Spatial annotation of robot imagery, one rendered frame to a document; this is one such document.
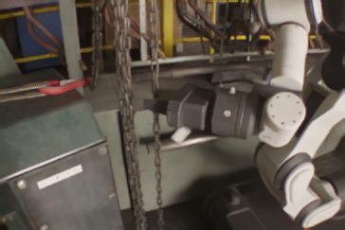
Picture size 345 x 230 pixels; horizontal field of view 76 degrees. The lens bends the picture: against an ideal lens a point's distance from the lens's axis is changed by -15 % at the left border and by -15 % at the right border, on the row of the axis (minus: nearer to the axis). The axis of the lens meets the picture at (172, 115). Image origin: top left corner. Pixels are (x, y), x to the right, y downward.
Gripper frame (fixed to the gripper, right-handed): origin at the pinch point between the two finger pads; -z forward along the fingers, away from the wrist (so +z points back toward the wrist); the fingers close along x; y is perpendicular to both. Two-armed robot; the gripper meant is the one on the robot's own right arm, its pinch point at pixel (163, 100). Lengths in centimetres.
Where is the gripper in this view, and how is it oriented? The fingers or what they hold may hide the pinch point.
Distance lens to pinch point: 51.4
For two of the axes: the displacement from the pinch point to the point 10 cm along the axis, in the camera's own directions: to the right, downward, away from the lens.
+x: 3.8, -4.5, 8.1
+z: 9.3, 1.9, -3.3
